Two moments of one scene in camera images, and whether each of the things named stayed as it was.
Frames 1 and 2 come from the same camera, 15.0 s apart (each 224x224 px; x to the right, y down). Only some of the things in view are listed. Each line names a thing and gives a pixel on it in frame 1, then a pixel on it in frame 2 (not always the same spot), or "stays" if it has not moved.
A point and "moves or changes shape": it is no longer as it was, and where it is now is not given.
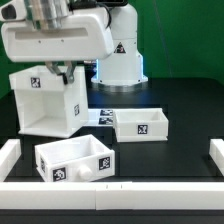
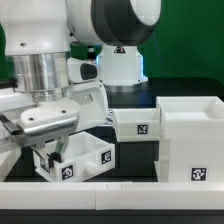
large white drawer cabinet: x=46 y=106 moves or changes shape
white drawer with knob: x=77 y=158 stays
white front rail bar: x=112 y=196 stays
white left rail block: x=10 y=153 stays
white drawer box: x=141 y=125 stays
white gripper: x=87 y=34 -> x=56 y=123
